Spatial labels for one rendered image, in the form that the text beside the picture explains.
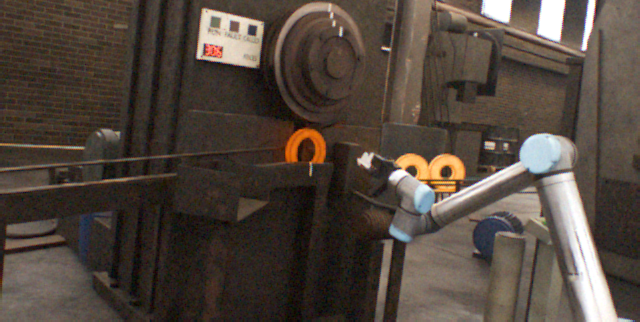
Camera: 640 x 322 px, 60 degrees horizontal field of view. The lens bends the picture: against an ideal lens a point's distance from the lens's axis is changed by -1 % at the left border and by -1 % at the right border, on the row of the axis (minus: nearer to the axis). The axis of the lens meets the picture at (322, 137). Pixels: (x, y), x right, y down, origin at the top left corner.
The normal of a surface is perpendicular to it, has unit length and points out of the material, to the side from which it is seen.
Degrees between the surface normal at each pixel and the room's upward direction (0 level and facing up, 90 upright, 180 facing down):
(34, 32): 90
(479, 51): 92
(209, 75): 90
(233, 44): 90
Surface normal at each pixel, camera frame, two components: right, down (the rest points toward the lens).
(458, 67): -0.82, -0.07
